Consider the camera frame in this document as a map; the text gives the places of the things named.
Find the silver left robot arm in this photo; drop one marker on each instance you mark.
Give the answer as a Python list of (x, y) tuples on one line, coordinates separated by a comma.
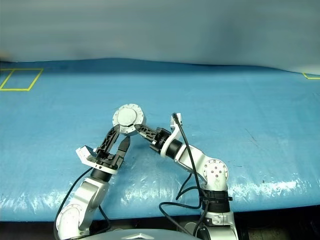
[(85, 195)]

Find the grey round disc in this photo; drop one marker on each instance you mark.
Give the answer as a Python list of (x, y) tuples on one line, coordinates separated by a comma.
[(191, 226)]

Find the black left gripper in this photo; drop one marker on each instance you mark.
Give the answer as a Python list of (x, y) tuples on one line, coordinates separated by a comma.
[(107, 161)]

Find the silver round motor housing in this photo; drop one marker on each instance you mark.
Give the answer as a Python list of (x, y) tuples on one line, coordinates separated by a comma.
[(127, 117)]

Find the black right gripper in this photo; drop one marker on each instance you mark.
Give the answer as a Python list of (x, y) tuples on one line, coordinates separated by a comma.
[(160, 140)]

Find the blue table cover sheet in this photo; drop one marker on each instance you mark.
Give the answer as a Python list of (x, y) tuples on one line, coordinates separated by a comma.
[(62, 112)]

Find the small yellow tape corner outline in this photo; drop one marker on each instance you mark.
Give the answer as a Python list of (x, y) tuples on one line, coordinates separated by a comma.
[(311, 78)]

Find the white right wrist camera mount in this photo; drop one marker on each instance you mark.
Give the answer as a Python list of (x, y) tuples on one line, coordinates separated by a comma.
[(175, 132)]

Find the large yellow tape square outline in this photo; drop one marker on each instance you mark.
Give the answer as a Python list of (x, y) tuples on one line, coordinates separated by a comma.
[(15, 89)]

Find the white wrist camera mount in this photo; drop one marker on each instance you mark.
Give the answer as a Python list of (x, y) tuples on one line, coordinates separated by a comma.
[(175, 132), (83, 153)]

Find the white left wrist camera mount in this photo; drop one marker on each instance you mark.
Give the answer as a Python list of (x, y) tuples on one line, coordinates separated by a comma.
[(83, 153)]

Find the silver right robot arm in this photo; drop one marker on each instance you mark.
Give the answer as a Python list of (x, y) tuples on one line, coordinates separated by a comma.
[(195, 157)]

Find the silver robot torso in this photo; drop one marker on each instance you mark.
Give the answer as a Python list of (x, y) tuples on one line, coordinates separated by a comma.
[(150, 236)]

